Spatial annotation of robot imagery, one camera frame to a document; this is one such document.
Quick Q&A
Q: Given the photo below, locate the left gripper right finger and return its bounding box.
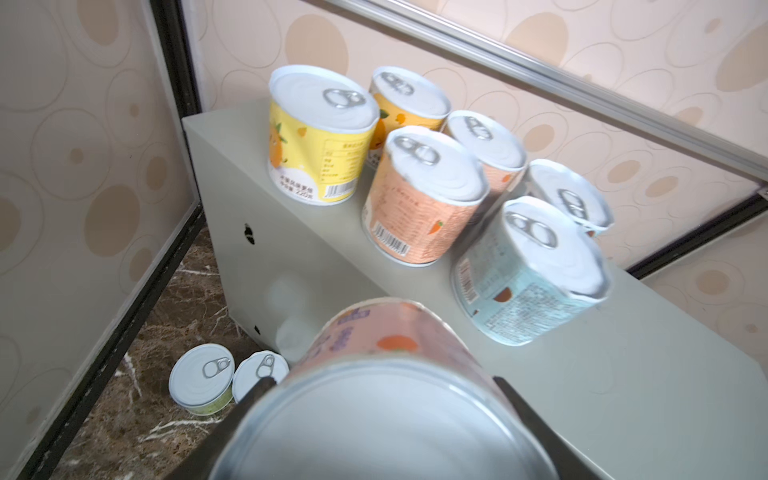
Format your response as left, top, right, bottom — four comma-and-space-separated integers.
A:
493, 376, 599, 480

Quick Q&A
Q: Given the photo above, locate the black corner post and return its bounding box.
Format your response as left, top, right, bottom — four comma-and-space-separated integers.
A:
626, 194, 767, 280
149, 0, 204, 118

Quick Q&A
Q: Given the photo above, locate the green can behind cabinet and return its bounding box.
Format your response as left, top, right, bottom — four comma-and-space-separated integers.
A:
168, 343, 235, 416

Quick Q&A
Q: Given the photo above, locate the pink label can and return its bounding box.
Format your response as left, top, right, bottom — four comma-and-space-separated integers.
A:
443, 110, 528, 199
362, 126, 490, 267

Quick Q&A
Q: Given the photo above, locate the blue label can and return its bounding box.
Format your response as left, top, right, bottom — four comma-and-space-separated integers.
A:
524, 159, 615, 237
451, 196, 612, 346

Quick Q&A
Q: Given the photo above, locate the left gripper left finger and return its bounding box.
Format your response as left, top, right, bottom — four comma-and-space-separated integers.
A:
164, 377, 276, 480

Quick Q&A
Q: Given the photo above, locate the tall yellow label can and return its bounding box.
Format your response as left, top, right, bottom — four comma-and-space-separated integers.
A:
268, 65, 379, 206

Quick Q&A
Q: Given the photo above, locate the grey metal cabinet box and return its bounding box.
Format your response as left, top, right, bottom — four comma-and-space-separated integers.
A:
183, 99, 767, 479

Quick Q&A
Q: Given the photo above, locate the small yellow label can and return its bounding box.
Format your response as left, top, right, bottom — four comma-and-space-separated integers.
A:
366, 66, 451, 170

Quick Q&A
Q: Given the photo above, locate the black left corner post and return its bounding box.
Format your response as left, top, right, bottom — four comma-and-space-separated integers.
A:
149, 0, 204, 118

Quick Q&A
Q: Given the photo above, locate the horizontal aluminium back rail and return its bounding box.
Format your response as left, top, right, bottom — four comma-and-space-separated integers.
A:
331, 1, 767, 182

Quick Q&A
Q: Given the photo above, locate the black right corner post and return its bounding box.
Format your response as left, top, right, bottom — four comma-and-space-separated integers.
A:
626, 194, 767, 280

